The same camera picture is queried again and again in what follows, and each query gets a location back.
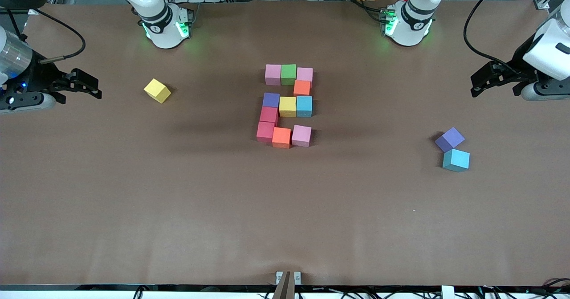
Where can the teal foam cube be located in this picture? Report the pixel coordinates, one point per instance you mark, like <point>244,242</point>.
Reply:
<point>456,160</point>

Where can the brown table cover sheet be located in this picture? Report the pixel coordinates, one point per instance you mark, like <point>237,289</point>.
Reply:
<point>285,223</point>

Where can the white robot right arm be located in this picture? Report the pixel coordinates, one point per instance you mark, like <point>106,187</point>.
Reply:
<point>162,27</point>

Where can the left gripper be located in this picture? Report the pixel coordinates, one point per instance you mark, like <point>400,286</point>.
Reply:
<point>515,68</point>

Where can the table edge clamp bracket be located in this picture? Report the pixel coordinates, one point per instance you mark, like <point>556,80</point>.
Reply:
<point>287,288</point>

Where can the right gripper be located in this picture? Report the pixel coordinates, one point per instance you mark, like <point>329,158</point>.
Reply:
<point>39,77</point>

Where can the dark red foam cube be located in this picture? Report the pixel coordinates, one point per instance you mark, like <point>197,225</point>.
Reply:
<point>268,114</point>

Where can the light red foam cube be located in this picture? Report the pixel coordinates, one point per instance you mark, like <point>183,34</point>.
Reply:
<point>265,132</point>

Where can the pink foam cube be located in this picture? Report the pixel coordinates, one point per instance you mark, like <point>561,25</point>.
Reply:
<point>273,75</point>
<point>301,135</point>
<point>305,73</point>

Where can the orange foam cube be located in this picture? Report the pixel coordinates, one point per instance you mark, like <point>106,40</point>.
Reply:
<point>281,137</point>
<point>302,88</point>

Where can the white table post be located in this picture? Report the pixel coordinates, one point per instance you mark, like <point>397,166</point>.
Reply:
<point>447,292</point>

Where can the purple foam cube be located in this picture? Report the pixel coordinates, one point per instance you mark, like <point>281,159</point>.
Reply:
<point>449,139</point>
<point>270,100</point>

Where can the light blue foam cube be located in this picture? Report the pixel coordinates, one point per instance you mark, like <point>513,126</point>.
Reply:
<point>304,106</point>

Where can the green foam cube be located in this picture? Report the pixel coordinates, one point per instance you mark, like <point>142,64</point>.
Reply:
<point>288,74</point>

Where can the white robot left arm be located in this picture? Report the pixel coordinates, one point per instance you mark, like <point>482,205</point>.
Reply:
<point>407,25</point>

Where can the yellow foam cube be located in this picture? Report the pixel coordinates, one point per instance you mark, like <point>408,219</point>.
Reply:
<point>156,89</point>
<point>287,106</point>

